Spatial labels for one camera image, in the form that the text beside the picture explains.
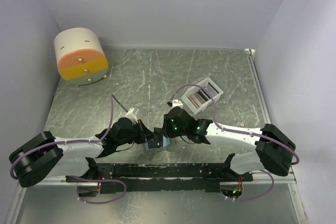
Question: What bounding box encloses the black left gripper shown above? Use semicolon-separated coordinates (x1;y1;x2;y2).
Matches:
117;119;158;146

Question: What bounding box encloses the black credit card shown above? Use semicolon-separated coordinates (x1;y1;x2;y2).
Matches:
148;127;163;150

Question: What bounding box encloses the blue silver card holder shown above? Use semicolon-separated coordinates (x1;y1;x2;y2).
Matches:
145;134;171;151

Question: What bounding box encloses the white card tray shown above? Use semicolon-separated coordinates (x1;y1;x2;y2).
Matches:
182;77;224;115

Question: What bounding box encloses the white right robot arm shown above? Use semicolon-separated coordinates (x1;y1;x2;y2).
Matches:
162;106;297;181

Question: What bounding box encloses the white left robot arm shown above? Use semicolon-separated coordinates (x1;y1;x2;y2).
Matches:
9;118;154;188

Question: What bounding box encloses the round drawer cabinet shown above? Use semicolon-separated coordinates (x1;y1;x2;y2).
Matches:
54;27;109;86

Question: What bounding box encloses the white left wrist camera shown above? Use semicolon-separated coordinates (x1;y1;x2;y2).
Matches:
125;106;140;124

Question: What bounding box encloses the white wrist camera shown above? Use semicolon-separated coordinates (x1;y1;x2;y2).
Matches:
125;106;140;124
167;99;183;109

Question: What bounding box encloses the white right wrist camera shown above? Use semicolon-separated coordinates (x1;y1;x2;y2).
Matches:
167;99;183;109

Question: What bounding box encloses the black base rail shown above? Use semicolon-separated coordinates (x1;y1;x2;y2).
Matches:
82;163;240;194

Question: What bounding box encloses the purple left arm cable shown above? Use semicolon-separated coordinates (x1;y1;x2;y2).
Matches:
9;94;132;180

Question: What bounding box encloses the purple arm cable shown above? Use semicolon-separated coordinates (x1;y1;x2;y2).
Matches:
170;84;300;166
9;94;132;180

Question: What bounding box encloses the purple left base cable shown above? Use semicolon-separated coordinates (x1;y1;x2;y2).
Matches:
69;178;127;205

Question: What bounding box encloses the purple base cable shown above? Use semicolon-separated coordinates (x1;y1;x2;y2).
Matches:
225;168;275;202
69;178;127;205

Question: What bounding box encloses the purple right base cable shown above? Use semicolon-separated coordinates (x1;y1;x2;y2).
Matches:
225;168;275;202

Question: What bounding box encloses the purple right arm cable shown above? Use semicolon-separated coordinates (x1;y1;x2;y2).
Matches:
170;84;300;166

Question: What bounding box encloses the aluminium frame rail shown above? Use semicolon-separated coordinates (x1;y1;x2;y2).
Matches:
244;47;297;184

